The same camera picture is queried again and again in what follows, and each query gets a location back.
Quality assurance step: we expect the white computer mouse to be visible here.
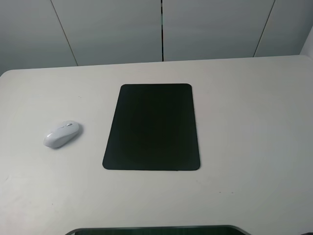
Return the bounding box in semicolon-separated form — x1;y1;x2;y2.
43;120;82;149

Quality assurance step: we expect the black mouse pad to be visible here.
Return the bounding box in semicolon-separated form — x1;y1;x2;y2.
102;83;201;171

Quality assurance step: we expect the dark panel at table edge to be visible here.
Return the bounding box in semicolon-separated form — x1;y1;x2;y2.
67;225;249;235

